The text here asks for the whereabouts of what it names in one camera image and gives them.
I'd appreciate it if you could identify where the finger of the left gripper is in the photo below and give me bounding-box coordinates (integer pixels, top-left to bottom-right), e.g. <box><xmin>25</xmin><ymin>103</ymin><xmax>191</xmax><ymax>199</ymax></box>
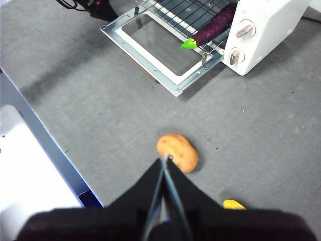
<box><xmin>90</xmin><ymin>7</ymin><xmax>119</xmax><ymax>23</ymax></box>

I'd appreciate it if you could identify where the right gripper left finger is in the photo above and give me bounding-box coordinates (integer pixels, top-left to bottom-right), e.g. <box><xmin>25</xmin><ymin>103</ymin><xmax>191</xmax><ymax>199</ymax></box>
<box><xmin>15</xmin><ymin>158</ymin><xmax>166</xmax><ymax>241</ymax></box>

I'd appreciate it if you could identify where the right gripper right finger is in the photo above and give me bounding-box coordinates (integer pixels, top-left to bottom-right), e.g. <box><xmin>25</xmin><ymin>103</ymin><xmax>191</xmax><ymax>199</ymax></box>
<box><xmin>150</xmin><ymin>158</ymin><xmax>318</xmax><ymax>241</ymax></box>

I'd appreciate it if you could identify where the purple eggplant green stem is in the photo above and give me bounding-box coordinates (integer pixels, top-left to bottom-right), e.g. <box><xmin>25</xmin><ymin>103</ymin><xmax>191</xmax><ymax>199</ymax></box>
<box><xmin>181</xmin><ymin>2</ymin><xmax>238</xmax><ymax>50</ymax></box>

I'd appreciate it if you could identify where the beige oven knob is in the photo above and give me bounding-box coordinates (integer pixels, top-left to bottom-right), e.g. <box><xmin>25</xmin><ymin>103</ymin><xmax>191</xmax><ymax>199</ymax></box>
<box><xmin>229</xmin><ymin>47</ymin><xmax>245</xmax><ymax>66</ymax></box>
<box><xmin>235</xmin><ymin>19</ymin><xmax>257</xmax><ymax>39</ymax></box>

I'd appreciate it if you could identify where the white toaster oven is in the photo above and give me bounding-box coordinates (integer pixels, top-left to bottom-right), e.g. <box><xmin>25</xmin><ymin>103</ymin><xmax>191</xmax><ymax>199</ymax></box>
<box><xmin>136</xmin><ymin>0</ymin><xmax>311</xmax><ymax>76</ymax></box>

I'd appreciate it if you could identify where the yellow corn cob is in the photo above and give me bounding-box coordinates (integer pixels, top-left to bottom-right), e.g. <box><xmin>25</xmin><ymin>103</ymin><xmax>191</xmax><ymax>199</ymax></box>
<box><xmin>223</xmin><ymin>199</ymin><xmax>248</xmax><ymax>210</ymax></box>

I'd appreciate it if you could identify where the dark rounded robot part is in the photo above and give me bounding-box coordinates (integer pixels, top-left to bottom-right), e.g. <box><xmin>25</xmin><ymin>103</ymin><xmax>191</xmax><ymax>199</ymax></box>
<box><xmin>79</xmin><ymin>191</ymin><xmax>104</xmax><ymax>208</ymax></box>

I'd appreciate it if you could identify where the brown potato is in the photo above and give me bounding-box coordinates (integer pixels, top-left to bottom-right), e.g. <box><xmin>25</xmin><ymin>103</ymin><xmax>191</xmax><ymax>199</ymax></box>
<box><xmin>156</xmin><ymin>134</ymin><xmax>199</xmax><ymax>174</ymax></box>

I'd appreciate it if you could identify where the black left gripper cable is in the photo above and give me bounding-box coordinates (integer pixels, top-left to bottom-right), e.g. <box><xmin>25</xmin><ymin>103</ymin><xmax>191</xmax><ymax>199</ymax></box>
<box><xmin>56</xmin><ymin>0</ymin><xmax>78</xmax><ymax>11</ymax></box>

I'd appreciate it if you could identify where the metal wire oven rack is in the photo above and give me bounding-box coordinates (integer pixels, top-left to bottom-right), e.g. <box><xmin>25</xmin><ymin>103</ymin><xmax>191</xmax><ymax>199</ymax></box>
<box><xmin>136</xmin><ymin>0</ymin><xmax>238</xmax><ymax>55</ymax></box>

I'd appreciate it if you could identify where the black power cable with plug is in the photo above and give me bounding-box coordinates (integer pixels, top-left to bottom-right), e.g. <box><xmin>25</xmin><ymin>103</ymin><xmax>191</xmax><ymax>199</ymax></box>
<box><xmin>300</xmin><ymin>15</ymin><xmax>321</xmax><ymax>25</ymax></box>

